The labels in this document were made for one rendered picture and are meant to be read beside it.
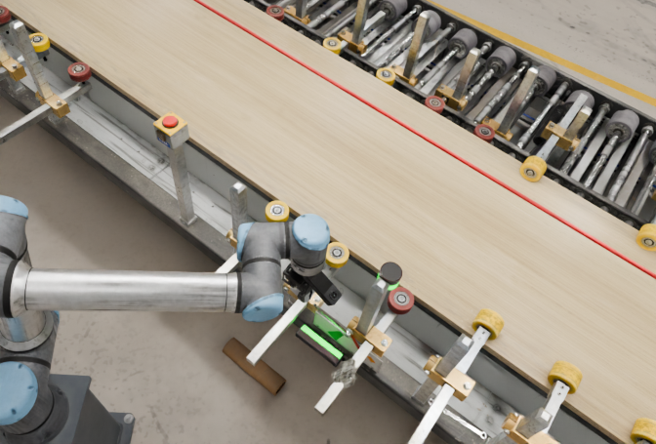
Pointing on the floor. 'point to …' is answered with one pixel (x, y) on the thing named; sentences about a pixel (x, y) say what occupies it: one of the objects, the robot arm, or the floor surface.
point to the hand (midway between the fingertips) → (307, 300)
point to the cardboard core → (270, 380)
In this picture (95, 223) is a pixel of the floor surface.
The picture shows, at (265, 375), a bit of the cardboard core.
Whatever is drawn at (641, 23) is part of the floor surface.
